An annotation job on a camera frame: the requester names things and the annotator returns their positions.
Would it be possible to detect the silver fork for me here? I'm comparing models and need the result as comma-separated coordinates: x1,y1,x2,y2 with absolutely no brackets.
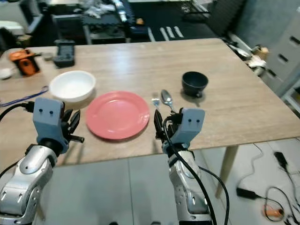
151,93,162,113

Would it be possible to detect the silver spoon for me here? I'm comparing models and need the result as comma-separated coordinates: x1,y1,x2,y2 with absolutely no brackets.
161,89,178,114

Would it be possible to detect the white bowl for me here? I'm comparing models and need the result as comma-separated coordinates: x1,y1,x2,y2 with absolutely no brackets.
49,71,97,104

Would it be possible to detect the pink plate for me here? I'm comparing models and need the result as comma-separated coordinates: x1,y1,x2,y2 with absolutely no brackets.
86,90,150,140

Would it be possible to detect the black bowl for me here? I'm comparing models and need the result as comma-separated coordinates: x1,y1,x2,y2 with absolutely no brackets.
181,71,209,98

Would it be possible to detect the black handheld controller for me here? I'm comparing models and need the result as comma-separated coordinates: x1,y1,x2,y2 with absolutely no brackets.
54,40,75,68

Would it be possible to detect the wooden table leg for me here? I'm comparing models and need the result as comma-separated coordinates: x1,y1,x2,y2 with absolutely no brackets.
216,145,240,198

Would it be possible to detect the orange and black tool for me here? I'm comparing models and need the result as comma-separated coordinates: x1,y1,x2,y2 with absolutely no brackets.
8,48,41,76

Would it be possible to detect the small white round item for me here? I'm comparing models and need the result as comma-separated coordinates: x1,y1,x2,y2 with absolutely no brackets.
0,67,14,79

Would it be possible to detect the black plastic crate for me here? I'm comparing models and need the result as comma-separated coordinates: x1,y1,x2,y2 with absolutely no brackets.
52,14,86,41

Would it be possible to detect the black power adapter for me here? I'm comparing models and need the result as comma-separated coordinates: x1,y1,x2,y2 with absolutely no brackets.
237,187,258,199

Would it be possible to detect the black office chair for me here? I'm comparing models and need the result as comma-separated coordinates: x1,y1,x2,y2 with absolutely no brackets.
0,28,20,52

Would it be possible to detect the black foam rack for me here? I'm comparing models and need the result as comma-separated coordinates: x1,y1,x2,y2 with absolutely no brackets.
82,12,128,45

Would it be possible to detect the white crumpled item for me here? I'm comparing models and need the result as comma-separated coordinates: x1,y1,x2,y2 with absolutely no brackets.
245,55,269,72

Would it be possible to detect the white appliance box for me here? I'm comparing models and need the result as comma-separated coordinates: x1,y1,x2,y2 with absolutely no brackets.
0,21,25,36

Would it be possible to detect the black plug block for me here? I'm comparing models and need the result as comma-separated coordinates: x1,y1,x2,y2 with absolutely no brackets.
274,151,290,170

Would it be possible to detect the small tan box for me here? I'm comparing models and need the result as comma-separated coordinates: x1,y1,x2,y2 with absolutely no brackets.
255,46,269,60

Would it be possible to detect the orange item on floor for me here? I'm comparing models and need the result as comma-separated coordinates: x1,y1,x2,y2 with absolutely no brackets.
262,204,287,221

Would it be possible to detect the grey drawer cabinet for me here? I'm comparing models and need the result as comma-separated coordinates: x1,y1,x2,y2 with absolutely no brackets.
260,19,300,118

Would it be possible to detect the grey-blue left wrist camera mount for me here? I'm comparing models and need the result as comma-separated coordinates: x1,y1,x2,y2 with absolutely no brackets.
32,97,67,141

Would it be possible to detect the grey-blue wrist camera mount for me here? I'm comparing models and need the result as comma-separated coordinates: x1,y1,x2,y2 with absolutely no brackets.
32,97,67,141
174,108,206,144

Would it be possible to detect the grey-blue right wrist camera mount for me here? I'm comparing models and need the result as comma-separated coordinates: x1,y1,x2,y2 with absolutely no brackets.
174,108,206,144

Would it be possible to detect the blue lanyard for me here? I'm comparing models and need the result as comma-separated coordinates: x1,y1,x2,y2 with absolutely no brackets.
0,86,50,107

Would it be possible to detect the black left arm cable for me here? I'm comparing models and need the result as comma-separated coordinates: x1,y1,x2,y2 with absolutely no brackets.
0,100,36,121

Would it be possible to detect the black floor cable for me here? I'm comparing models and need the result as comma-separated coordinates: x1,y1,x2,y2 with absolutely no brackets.
244,143,300,225

